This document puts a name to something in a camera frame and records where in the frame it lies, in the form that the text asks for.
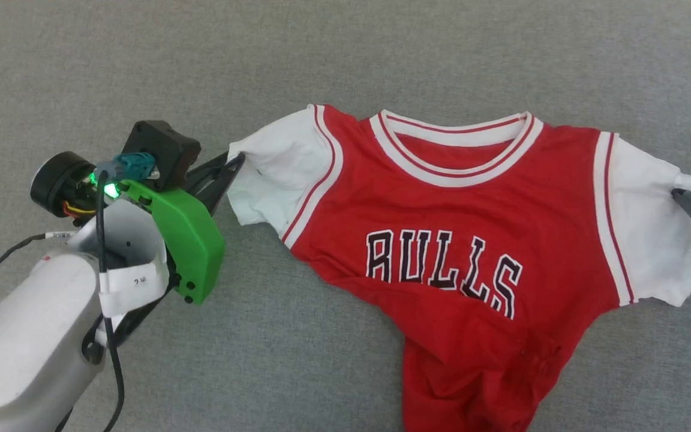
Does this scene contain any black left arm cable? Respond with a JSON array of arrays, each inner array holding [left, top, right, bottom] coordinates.
[[95, 152, 158, 432]]

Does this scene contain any red white Bulls jersey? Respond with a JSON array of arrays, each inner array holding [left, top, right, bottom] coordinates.
[[226, 103, 691, 432]]

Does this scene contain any white paper label strap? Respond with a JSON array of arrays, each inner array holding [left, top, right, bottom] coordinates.
[[98, 259, 170, 319]]

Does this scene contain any thin black cable white plug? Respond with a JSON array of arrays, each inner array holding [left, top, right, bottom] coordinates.
[[0, 231, 77, 337]]

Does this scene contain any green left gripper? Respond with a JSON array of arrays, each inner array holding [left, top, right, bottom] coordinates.
[[29, 151, 246, 305]]

